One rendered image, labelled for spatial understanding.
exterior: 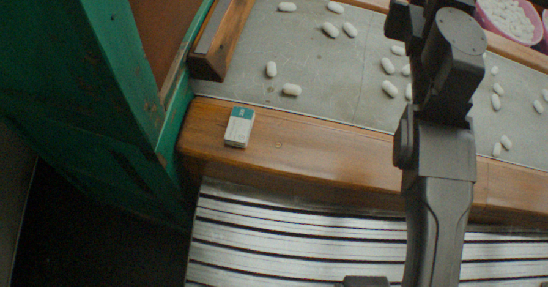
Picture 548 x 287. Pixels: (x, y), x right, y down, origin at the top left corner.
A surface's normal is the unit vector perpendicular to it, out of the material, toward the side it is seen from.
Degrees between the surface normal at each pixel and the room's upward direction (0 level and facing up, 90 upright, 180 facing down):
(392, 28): 88
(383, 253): 0
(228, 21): 67
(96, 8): 90
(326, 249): 0
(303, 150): 0
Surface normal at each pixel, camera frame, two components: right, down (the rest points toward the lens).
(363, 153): 0.00, -0.43
